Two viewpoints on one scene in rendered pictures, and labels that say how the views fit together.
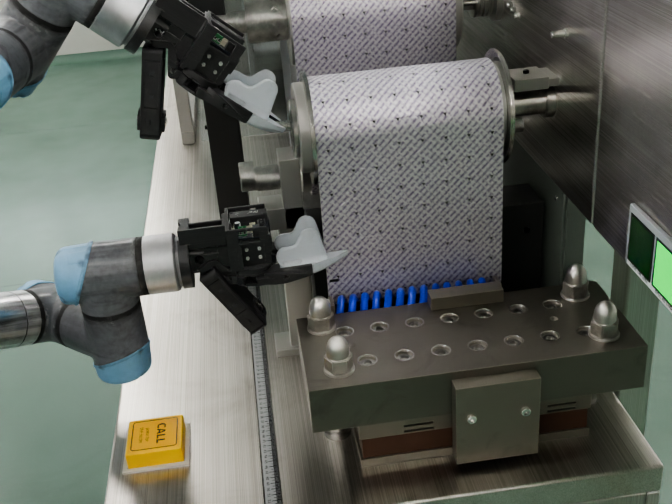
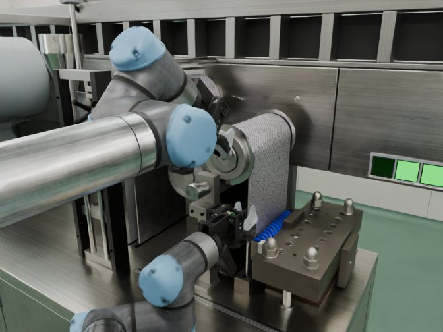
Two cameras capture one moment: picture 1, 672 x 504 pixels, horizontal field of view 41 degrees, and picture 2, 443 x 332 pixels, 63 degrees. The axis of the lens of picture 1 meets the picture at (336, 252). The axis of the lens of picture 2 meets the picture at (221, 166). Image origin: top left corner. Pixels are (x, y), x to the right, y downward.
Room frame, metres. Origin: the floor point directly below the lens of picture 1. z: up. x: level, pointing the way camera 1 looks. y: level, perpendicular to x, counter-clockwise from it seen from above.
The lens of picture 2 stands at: (0.59, 0.68, 1.50)
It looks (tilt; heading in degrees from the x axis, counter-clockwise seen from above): 19 degrees down; 308
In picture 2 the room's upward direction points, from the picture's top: straight up
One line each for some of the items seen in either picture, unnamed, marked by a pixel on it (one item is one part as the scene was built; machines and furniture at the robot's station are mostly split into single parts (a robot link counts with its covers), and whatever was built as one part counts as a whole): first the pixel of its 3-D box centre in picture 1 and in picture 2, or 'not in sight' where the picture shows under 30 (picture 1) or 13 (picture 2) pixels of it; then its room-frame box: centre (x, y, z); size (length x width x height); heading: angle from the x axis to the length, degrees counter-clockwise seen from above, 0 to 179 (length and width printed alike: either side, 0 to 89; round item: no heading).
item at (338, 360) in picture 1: (337, 353); (311, 256); (0.86, 0.01, 1.05); 0.04 x 0.04 x 0.04
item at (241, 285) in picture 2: not in sight; (265, 259); (1.04, -0.10, 0.92); 0.28 x 0.04 x 0.04; 95
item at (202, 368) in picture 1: (294, 143); (35, 203); (2.03, 0.08, 0.88); 2.52 x 0.66 x 0.04; 5
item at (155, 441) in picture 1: (156, 441); not in sight; (0.91, 0.25, 0.91); 0.07 x 0.07 x 0.02; 5
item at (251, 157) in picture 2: (308, 127); (227, 155); (1.09, 0.02, 1.25); 0.15 x 0.01 x 0.15; 5
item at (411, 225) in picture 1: (413, 229); (269, 195); (1.04, -0.10, 1.12); 0.23 x 0.01 x 0.18; 95
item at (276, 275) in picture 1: (277, 270); (243, 233); (1.00, 0.08, 1.09); 0.09 x 0.05 x 0.02; 94
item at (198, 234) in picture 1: (227, 249); (221, 231); (1.02, 0.14, 1.12); 0.12 x 0.08 x 0.09; 95
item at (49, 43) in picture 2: not in sight; (62, 43); (1.81, -0.01, 1.50); 0.14 x 0.14 x 0.06
